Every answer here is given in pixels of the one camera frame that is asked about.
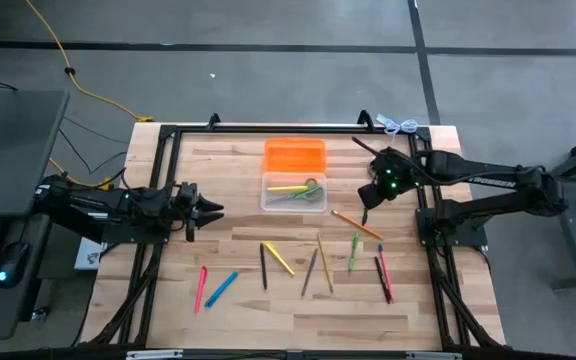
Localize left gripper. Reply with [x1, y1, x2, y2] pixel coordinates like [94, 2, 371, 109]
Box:
[165, 195, 225, 243]

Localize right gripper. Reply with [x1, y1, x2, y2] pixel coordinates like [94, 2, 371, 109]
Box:
[350, 135, 419, 197]

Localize orange pencil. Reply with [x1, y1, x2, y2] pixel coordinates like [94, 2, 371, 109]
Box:
[331, 209, 385, 241]

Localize green-handled scissors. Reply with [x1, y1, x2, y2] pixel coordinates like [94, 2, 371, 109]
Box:
[266, 178, 325, 205]

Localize green retractable pen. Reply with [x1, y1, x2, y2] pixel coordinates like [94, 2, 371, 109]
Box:
[346, 231, 361, 274]

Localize brown pencil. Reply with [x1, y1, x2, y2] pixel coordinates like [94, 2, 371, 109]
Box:
[300, 247, 320, 298]

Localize yellow pencil green ferrule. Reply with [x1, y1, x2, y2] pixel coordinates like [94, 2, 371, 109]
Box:
[316, 233, 335, 295]

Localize thin black pen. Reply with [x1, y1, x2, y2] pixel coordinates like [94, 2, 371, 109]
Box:
[259, 242, 268, 291]
[373, 255, 392, 305]

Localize clear pencil box orange lid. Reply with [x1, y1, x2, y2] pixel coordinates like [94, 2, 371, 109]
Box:
[260, 137, 329, 214]

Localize blue pen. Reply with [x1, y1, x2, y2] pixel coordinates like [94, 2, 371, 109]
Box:
[203, 270, 240, 309]

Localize pink highlighter pen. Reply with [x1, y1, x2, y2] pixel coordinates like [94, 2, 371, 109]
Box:
[193, 265, 209, 316]

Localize red pencil blue eraser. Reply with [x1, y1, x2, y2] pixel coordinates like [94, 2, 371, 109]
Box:
[376, 243, 395, 304]

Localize white printed card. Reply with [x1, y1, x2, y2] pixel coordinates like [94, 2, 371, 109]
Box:
[73, 236, 108, 272]

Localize black computer mouse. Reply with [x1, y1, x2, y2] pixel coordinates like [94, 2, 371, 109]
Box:
[0, 241, 31, 290]

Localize black side desk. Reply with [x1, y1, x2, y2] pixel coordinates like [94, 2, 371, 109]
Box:
[0, 89, 104, 341]

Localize black metal stand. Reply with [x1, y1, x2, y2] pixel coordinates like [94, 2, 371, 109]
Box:
[519, 125, 576, 294]

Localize white bundled cable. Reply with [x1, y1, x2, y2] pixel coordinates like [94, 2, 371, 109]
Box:
[375, 113, 419, 151]

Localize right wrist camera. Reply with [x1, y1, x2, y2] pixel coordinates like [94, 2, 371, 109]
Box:
[356, 182, 385, 210]

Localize yellow extension cord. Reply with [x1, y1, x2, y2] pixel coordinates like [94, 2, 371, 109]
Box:
[23, 0, 155, 124]
[49, 158, 115, 196]

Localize thin black floor cable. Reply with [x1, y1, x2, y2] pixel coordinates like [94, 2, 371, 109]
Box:
[57, 115, 129, 176]

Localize silver frame bracket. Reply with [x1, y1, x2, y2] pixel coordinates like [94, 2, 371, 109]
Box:
[406, 351, 463, 360]
[125, 349, 184, 360]

